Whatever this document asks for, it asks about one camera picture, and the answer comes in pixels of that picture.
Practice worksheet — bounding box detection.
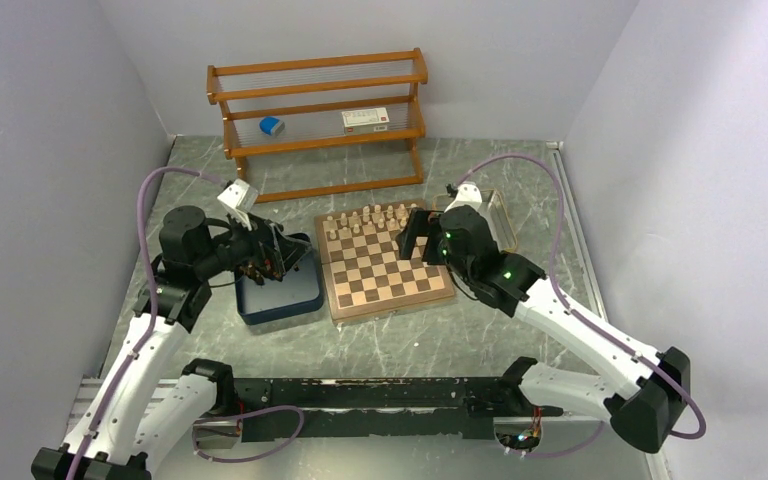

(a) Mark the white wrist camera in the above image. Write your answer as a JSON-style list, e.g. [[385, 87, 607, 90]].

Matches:
[[444, 181, 484, 213], [216, 179, 259, 231]]

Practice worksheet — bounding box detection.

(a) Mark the light queen chess piece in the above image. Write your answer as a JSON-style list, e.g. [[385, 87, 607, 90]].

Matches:
[[371, 204, 384, 224]]

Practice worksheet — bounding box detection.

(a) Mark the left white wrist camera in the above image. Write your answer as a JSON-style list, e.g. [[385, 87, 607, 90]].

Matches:
[[216, 179, 259, 231]]

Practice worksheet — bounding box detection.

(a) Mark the wooden chess board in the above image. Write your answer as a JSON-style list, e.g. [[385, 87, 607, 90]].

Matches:
[[313, 199, 455, 324]]

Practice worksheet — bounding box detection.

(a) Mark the white red card box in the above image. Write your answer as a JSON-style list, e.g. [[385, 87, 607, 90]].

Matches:
[[341, 107, 390, 135]]

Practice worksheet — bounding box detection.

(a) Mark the blue eraser block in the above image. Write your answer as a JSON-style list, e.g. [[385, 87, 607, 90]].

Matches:
[[258, 116, 285, 137]]

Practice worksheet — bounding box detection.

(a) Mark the blue metal tin tray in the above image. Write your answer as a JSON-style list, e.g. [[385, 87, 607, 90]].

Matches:
[[234, 249, 325, 326]]

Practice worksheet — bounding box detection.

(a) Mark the wooden two-tier shelf rack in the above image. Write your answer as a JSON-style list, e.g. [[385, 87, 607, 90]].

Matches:
[[206, 48, 429, 203]]

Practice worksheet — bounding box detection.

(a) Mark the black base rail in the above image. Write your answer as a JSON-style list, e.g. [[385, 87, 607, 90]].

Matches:
[[212, 377, 563, 442]]

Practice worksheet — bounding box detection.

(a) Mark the gold metal tin tray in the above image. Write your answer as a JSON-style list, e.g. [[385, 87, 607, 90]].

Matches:
[[432, 188, 518, 253]]

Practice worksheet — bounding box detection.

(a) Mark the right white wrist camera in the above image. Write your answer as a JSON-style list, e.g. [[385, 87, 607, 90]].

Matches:
[[444, 181, 484, 213]]

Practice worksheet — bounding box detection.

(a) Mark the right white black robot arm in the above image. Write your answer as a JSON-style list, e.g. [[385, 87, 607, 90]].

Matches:
[[396, 206, 691, 454]]

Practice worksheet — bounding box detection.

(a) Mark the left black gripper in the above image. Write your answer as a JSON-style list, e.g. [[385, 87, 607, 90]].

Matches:
[[195, 206, 311, 278]]

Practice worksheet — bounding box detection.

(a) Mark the aluminium frame rail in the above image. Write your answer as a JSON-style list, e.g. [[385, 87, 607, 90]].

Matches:
[[545, 141, 608, 322]]

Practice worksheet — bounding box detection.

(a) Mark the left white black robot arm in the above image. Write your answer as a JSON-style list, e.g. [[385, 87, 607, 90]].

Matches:
[[31, 206, 312, 479]]

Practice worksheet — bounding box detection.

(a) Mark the dark chess pieces pile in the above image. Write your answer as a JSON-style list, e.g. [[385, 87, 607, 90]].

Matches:
[[237, 261, 299, 286]]

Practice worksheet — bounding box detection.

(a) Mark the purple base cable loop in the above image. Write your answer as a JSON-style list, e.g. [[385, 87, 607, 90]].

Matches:
[[189, 406, 307, 464]]

